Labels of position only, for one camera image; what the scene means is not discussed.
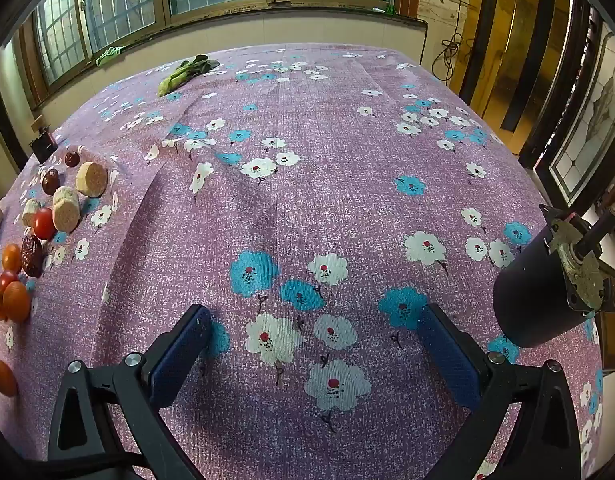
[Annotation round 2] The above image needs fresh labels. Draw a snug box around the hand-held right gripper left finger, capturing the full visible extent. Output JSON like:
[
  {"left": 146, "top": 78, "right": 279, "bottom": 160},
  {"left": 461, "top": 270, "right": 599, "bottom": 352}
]
[{"left": 47, "top": 304, "right": 213, "bottom": 480}]

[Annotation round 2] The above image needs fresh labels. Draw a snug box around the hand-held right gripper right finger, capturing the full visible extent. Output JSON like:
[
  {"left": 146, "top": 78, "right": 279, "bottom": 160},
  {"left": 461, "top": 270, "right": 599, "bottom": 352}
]
[{"left": 417, "top": 302, "right": 595, "bottom": 480}]

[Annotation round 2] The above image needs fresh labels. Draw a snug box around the large red tomato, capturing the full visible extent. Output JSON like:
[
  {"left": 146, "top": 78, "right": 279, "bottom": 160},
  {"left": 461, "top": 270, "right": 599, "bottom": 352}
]
[{"left": 33, "top": 207, "right": 56, "bottom": 241}]

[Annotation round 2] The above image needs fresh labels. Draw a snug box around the pale corn cob piece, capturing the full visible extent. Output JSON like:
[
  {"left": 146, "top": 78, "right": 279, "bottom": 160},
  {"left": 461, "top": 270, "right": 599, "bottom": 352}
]
[
  {"left": 52, "top": 186, "right": 80, "bottom": 233},
  {"left": 76, "top": 161, "right": 109, "bottom": 198},
  {"left": 21, "top": 198, "right": 42, "bottom": 228}
]

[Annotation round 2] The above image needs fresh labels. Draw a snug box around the black motor with metal shaft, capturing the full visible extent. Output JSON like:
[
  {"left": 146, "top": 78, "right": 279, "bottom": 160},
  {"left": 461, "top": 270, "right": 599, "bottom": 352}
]
[{"left": 492, "top": 202, "right": 615, "bottom": 350}]

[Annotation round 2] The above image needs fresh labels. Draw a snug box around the purple floral tablecloth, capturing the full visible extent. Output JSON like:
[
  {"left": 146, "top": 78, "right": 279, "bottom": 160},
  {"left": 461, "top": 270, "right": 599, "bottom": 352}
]
[{"left": 0, "top": 42, "right": 608, "bottom": 480}]

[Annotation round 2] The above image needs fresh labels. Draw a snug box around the green leafy vegetable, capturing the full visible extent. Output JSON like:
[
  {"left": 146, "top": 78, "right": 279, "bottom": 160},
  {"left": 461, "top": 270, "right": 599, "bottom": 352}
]
[{"left": 157, "top": 54, "right": 220, "bottom": 97}]

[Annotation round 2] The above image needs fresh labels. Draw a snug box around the framed stained glass panel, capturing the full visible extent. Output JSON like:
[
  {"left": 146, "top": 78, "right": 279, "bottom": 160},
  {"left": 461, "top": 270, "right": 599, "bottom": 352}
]
[{"left": 547, "top": 30, "right": 615, "bottom": 206}]

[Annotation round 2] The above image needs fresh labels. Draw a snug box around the barred window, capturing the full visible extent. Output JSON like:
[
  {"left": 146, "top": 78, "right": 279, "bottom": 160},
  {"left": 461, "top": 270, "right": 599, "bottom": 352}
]
[{"left": 22, "top": 0, "right": 423, "bottom": 106}]

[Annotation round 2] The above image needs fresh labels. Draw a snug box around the hanging dark cable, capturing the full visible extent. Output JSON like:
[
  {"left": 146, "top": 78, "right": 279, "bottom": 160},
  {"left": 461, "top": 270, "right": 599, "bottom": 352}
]
[{"left": 430, "top": 0, "right": 471, "bottom": 81}]

